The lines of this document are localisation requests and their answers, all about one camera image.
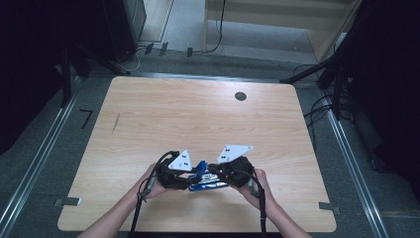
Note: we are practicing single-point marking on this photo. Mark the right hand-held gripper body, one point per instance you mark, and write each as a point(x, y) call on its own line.
point(239, 172)

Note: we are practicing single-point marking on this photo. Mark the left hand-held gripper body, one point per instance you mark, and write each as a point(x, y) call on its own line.
point(173, 177)

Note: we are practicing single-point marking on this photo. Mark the blue stapler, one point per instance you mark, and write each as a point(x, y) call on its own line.
point(208, 187)

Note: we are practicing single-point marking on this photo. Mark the person's left hand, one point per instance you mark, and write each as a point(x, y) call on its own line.
point(153, 190)

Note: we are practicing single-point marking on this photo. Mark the person's right hand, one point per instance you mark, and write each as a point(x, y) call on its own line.
point(264, 191)

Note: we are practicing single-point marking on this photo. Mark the black round table grommet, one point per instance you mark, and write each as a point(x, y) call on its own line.
point(240, 96)

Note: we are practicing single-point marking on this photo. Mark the grey tape piece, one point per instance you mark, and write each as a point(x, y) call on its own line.
point(328, 207)
point(67, 201)

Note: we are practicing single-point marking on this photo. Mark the black tape floor mark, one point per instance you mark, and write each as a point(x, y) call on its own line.
point(86, 118)

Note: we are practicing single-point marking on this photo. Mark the black metal stand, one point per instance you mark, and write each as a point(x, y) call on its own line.
point(330, 69)

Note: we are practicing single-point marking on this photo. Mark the light wooden furniture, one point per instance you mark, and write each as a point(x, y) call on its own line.
point(280, 20)

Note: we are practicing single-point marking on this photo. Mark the dark cabinet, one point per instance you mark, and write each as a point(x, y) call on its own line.
point(125, 26)

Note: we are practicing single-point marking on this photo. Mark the metal floor rail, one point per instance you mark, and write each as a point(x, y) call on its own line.
point(355, 172)
point(36, 158)

